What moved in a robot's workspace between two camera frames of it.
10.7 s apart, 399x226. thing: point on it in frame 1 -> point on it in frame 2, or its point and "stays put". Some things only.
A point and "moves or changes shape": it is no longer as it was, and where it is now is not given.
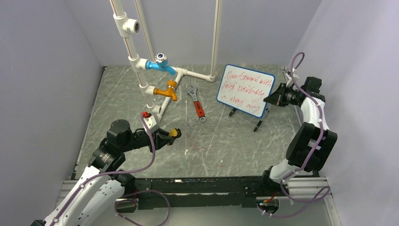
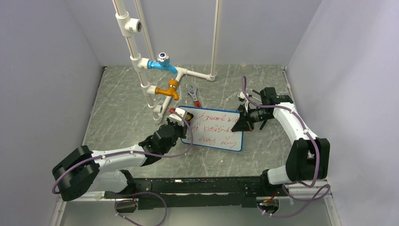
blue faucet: x=160 y=63 stays put
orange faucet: x=170 y=92 stays put
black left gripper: x=159 y=140 -> x=183 y=129
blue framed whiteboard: x=244 y=89 -> x=211 y=129
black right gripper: x=277 y=98 -> x=241 y=125
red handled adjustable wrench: x=192 y=90 stays put
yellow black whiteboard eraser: x=175 y=132 moves or changes shape
